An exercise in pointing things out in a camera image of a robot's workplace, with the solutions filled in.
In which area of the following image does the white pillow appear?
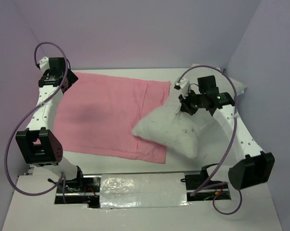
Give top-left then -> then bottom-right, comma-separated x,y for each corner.
131,64 -> 247,159

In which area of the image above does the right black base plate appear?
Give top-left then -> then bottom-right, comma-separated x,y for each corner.
181,164 -> 231,202

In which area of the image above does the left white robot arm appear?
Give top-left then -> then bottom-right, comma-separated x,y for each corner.
15,57 -> 85,192

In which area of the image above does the purple cable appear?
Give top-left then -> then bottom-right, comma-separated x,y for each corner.
177,64 -> 243,215
5,41 -> 71,203

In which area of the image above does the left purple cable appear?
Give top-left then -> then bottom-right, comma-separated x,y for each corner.
5,41 -> 71,203

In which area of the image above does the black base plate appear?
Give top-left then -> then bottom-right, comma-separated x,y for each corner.
54,175 -> 101,208
181,164 -> 231,202

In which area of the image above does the white foam board front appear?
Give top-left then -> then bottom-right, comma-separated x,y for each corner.
0,168 -> 287,231

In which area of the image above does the silver tape patch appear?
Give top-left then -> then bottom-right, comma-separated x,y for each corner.
100,173 -> 188,209

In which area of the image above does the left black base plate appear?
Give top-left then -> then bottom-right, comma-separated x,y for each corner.
54,175 -> 101,208

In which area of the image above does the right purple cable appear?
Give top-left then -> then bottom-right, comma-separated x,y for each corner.
177,64 -> 243,215

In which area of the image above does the pink pillowcase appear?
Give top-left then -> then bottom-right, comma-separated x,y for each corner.
54,73 -> 170,164

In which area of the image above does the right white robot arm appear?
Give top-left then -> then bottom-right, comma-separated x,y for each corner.
175,76 -> 275,190

